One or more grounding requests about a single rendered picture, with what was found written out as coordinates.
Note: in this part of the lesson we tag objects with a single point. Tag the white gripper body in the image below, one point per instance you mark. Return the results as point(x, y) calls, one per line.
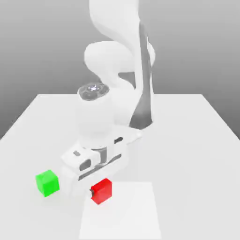
point(75, 185)

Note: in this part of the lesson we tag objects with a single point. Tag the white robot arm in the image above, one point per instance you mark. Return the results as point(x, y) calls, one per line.
point(97, 116)

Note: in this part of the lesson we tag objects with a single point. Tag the small green cube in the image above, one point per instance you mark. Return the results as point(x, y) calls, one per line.
point(47, 183)

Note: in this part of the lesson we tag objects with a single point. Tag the small red cube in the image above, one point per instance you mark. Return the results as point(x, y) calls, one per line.
point(102, 191)

